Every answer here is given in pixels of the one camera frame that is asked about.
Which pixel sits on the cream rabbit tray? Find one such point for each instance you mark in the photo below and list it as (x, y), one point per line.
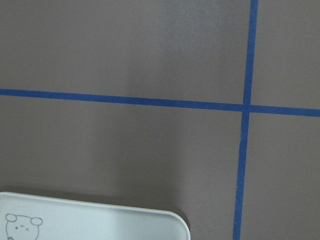
(30, 217)

